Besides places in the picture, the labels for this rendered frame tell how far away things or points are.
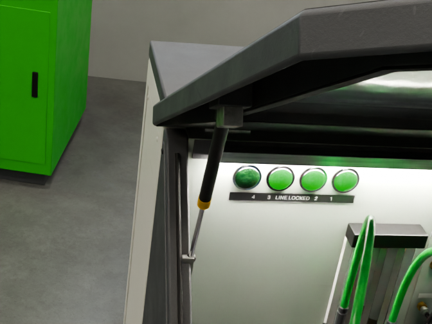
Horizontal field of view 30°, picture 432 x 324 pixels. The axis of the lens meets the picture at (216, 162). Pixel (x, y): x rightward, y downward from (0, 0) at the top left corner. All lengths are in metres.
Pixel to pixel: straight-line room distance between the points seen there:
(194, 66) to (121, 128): 3.11
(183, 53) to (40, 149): 2.36
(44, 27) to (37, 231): 0.89
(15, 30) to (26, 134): 0.50
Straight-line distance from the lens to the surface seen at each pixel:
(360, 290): 1.14
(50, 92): 3.73
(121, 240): 3.64
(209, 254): 1.47
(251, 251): 1.49
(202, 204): 1.14
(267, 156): 1.35
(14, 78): 3.74
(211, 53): 1.58
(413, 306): 1.68
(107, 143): 4.43
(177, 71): 1.47
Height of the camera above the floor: 2.05
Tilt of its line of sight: 28 degrees down
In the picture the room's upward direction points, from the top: 8 degrees clockwise
